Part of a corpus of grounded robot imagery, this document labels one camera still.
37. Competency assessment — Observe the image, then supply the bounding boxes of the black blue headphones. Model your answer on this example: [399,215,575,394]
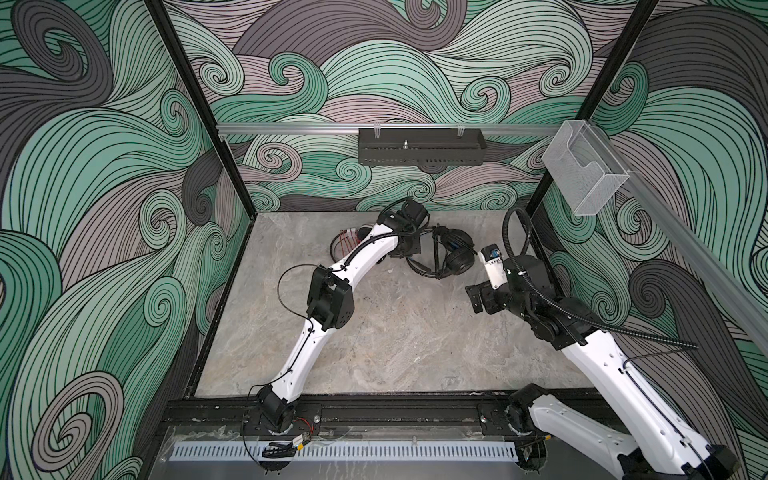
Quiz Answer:
[405,225,477,280]

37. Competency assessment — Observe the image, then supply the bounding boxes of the white black headphones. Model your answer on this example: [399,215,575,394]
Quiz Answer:
[329,224,373,263]

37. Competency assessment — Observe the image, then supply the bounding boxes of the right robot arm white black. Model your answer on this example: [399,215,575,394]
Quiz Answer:
[466,207,739,479]

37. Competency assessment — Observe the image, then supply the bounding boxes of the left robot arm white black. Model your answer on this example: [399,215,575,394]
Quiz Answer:
[256,197,428,432]

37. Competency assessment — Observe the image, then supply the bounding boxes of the black perforated metal tray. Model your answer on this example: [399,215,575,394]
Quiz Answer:
[357,129,488,168]

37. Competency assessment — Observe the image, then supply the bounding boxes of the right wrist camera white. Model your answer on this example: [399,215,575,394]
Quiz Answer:
[478,244,507,290]

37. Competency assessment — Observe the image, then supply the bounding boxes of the aluminium rail back wall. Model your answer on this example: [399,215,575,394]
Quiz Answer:
[216,122,560,137]

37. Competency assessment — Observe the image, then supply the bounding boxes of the aluminium rail wall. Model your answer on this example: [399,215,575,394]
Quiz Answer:
[216,122,560,137]
[595,128,767,352]

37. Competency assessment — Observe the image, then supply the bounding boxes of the clear plastic wall bin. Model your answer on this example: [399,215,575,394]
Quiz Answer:
[542,120,629,217]

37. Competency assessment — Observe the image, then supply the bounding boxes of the aluminium rail right wall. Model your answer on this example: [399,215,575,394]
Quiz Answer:
[595,128,767,352]

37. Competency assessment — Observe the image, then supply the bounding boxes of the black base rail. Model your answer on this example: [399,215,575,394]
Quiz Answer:
[161,392,643,439]

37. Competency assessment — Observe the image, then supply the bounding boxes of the white slotted cable duct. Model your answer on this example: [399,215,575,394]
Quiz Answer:
[168,440,518,463]

